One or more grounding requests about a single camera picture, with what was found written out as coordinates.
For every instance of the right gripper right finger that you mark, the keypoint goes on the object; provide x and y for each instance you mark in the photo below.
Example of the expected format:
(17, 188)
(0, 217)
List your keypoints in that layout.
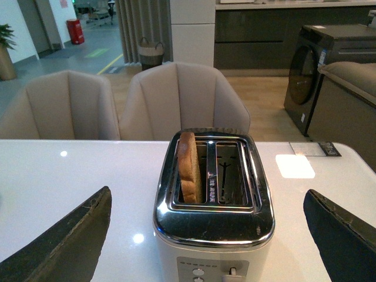
(346, 243)

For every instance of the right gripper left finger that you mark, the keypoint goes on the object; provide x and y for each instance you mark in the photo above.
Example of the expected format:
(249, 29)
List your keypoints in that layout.
(67, 251)

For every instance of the slice of brown bread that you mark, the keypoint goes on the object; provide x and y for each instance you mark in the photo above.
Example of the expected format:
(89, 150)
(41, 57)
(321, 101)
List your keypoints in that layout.
(188, 166)

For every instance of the table label card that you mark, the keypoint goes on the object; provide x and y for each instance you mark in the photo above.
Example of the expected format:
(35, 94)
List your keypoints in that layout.
(315, 149)

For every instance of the white two-slot toaster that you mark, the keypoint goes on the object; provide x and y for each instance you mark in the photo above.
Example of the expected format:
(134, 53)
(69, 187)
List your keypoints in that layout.
(226, 236)

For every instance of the beige sofa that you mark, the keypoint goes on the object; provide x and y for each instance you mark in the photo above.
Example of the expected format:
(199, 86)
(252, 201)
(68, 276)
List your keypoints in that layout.
(345, 108)

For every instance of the left beige upholstered chair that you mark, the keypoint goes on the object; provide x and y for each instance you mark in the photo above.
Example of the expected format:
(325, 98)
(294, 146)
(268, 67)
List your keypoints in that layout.
(65, 105)

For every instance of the beige upholstered chair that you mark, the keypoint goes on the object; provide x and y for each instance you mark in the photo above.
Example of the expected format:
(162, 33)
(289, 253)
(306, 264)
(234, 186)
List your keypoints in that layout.
(65, 105)
(166, 99)

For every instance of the right beige upholstered chair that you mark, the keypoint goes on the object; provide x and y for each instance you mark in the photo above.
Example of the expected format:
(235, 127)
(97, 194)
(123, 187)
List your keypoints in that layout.
(166, 99)

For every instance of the potted plant gold pot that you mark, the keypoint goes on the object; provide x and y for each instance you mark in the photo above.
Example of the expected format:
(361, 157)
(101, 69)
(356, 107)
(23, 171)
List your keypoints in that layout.
(7, 42)

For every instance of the dark washing machine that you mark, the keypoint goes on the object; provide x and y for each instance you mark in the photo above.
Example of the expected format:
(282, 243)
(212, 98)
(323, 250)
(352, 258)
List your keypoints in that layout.
(320, 45)

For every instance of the woven basket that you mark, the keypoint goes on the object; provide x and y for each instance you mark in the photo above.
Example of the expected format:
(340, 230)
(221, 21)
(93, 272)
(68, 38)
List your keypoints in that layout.
(151, 53)

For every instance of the grey kitchen cabinet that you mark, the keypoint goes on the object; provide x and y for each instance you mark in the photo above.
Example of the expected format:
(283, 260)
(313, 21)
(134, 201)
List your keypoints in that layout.
(261, 42)

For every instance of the grey curtain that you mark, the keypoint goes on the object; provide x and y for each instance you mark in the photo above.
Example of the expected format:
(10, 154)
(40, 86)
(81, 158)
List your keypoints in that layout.
(144, 19)

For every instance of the white pillar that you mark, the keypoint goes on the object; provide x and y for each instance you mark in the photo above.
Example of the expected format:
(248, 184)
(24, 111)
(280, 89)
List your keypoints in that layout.
(193, 28)

